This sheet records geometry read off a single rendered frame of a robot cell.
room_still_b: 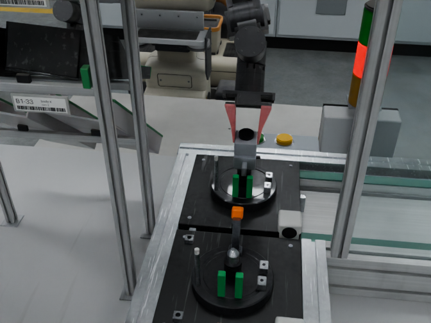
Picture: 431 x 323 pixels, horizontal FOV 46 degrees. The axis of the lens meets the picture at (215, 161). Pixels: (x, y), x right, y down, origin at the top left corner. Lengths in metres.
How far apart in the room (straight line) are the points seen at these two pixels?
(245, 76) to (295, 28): 3.15
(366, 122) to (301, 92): 2.76
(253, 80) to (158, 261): 0.39
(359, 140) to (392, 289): 0.36
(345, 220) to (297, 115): 0.70
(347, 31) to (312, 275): 3.34
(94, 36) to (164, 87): 1.13
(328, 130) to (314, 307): 0.30
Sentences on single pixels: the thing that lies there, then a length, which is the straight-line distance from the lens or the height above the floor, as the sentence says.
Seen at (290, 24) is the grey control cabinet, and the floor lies 0.22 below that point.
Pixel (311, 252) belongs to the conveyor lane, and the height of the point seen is 0.96.
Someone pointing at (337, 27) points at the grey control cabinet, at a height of 0.21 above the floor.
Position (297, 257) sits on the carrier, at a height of 0.97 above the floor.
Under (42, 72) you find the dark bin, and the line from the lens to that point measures 0.83.
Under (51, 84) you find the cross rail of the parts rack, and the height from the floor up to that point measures 1.31.
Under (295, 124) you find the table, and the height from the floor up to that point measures 0.86.
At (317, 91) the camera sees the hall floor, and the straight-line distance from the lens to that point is 3.60.
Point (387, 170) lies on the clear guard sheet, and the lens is 0.87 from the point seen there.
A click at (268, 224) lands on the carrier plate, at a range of 1.01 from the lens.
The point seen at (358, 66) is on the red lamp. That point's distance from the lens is 0.79.
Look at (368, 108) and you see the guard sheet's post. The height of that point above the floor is 1.27.
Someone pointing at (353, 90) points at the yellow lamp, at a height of 1.29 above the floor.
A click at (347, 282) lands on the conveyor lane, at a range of 1.03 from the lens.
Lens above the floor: 1.65
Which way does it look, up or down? 36 degrees down
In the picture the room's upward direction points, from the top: straight up
